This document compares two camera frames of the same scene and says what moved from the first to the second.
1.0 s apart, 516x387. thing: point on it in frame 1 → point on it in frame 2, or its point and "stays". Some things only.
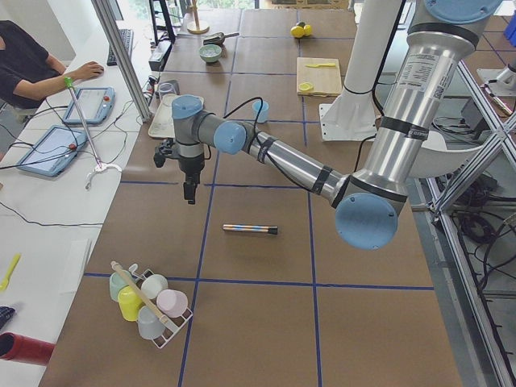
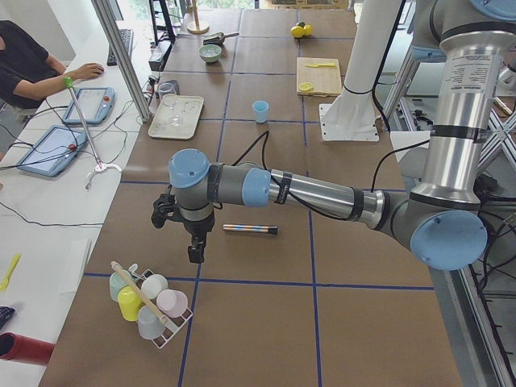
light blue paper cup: [263, 115] stays
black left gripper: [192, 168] → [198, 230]
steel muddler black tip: [271, 230] stays
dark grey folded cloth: [170, 86] stays
